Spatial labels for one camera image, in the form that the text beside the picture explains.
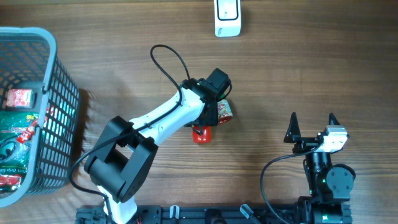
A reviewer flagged green lid jar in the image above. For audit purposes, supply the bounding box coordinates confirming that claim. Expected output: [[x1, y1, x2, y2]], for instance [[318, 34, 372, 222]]
[[218, 99, 233, 124]]

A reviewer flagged red sauce bottle green cap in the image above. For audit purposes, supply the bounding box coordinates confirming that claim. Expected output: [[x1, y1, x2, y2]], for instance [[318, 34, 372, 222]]
[[192, 126, 212, 144]]

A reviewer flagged red sachet stick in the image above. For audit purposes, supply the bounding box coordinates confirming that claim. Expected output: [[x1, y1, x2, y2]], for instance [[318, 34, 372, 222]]
[[16, 106, 54, 144]]

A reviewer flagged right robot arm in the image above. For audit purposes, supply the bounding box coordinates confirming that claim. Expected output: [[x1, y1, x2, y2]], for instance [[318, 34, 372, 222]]
[[284, 112, 356, 224]]

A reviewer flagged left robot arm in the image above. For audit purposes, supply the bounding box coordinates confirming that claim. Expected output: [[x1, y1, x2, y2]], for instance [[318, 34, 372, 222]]
[[84, 68, 232, 223]]

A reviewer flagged white barcode scanner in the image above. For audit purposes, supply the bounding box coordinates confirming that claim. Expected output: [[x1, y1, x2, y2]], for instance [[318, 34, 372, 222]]
[[213, 0, 242, 38]]

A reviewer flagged grey plastic mesh basket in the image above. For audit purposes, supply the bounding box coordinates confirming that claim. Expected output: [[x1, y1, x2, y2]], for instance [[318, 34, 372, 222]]
[[1, 27, 81, 207]]

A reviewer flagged small red box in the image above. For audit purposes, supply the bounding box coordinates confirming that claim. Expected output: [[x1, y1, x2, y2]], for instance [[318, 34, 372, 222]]
[[6, 89, 35, 108]]

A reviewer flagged green glove package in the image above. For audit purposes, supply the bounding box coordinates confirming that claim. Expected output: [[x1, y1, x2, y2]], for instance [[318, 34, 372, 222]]
[[1, 111, 39, 197]]

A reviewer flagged left camera cable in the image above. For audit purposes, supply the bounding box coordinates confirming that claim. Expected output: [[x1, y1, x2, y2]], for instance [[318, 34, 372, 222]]
[[68, 44, 191, 218]]

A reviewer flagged camera cable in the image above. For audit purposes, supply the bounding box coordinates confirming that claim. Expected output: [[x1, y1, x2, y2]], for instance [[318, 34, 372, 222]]
[[68, 44, 191, 218], [260, 142, 324, 224]]

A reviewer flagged right camera cable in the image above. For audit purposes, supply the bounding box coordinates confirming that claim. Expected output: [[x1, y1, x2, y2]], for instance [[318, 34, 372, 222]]
[[260, 142, 324, 224]]

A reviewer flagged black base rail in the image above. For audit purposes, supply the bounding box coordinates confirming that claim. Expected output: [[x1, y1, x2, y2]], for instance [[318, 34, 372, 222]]
[[75, 204, 353, 224]]

